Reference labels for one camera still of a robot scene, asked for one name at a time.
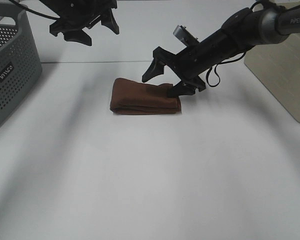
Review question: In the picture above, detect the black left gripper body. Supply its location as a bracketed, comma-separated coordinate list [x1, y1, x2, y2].
[42, 0, 118, 28]

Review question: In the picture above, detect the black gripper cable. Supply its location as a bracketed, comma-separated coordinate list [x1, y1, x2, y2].
[9, 0, 63, 21]
[206, 51, 246, 88]

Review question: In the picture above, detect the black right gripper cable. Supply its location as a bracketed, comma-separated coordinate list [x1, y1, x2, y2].
[206, 51, 246, 88]

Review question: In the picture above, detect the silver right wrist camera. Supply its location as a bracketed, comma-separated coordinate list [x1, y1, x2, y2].
[173, 25, 200, 47]

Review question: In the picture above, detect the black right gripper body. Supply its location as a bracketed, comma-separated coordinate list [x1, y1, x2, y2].
[176, 29, 243, 81]

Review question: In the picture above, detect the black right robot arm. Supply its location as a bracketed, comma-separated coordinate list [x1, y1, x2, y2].
[141, 0, 300, 98]

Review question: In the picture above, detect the beige storage box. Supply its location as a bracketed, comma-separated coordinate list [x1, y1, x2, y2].
[244, 33, 300, 123]

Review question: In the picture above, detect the grey perforated plastic basket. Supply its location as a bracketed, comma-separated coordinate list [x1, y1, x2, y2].
[0, 10, 43, 127]

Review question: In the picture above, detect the brown towel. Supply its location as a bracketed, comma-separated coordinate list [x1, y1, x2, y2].
[109, 78, 182, 115]

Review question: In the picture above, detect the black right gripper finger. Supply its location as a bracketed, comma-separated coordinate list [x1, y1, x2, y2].
[167, 76, 206, 98]
[141, 46, 179, 83]

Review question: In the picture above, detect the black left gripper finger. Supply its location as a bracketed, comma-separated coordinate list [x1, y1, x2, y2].
[49, 18, 92, 46]
[89, 9, 120, 35]

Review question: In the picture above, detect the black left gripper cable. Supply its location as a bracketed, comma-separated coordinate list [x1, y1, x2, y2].
[9, 0, 63, 21]

